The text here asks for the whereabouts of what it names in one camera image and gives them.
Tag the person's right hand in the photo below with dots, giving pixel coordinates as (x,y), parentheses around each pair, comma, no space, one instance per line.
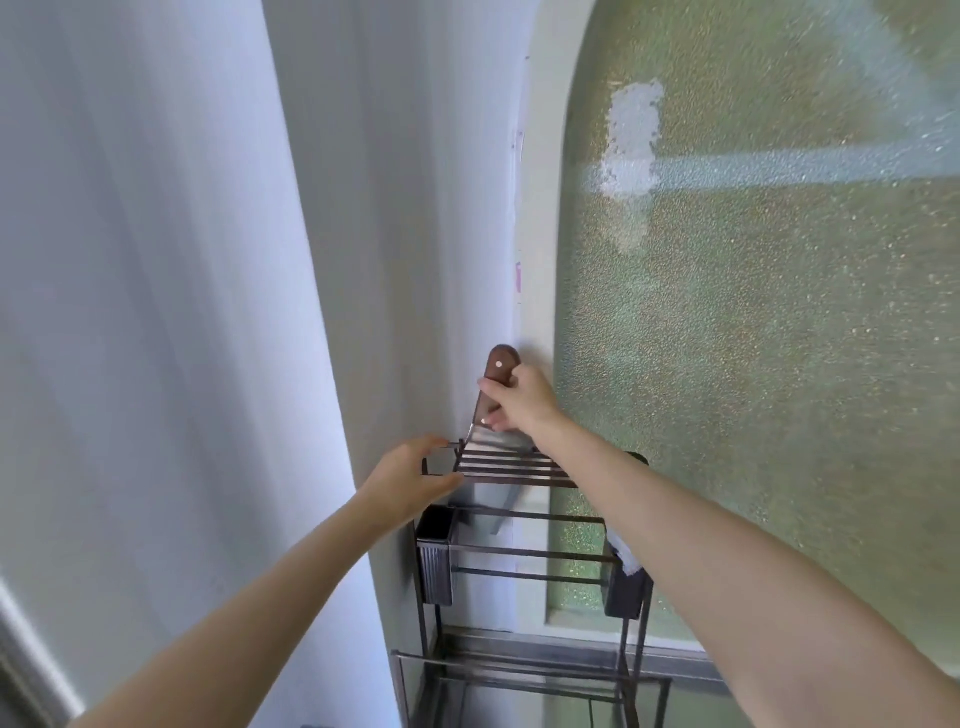
(532,405)

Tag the person's left hand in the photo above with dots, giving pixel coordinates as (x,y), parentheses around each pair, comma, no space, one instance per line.
(405,484)

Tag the dark metal knife rack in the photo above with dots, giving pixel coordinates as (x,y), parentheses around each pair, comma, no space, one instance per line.
(517,469)

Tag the person's left forearm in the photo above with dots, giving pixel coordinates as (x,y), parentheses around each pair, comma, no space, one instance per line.
(255,630)

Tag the person's right forearm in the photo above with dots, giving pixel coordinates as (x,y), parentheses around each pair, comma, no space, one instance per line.
(750,585)

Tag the black ribbed holder cup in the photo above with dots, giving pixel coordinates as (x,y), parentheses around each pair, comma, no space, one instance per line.
(435,570)
(626,596)

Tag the white crumpled tissue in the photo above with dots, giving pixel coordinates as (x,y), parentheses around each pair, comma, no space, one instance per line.
(626,559)

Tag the frosted glass window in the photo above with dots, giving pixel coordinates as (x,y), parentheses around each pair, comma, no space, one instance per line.
(787,337)

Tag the black-trimmed frame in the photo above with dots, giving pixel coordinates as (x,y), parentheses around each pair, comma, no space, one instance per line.
(30,675)

